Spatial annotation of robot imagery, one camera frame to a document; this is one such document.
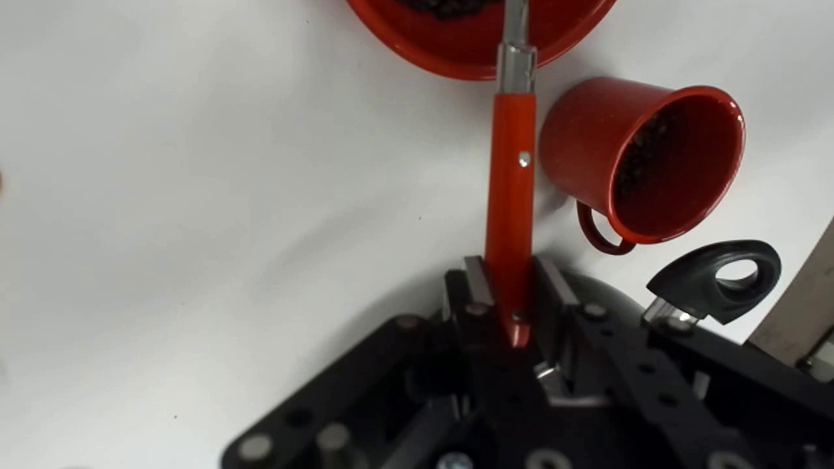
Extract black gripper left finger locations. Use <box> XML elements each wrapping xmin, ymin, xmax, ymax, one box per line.
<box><xmin>219</xmin><ymin>255</ymin><xmax>509</xmax><ymax>469</ymax></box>

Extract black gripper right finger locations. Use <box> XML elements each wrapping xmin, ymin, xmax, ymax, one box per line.
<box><xmin>526</xmin><ymin>258</ymin><xmax>834</xmax><ymax>469</ymax></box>

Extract red handled metal spoon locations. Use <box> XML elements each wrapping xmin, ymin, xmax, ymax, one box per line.
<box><xmin>482</xmin><ymin>0</ymin><xmax>542</xmax><ymax>351</ymax></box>

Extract red bowl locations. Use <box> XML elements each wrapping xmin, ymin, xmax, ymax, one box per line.
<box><xmin>348</xmin><ymin>0</ymin><xmax>621</xmax><ymax>82</ymax></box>

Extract coffee beans in bowl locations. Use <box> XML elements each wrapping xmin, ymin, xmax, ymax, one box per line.
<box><xmin>399</xmin><ymin>0</ymin><xmax>491</xmax><ymax>21</ymax></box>

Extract red mug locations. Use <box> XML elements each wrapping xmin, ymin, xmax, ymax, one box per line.
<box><xmin>538</xmin><ymin>76</ymin><xmax>749</xmax><ymax>258</ymax></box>

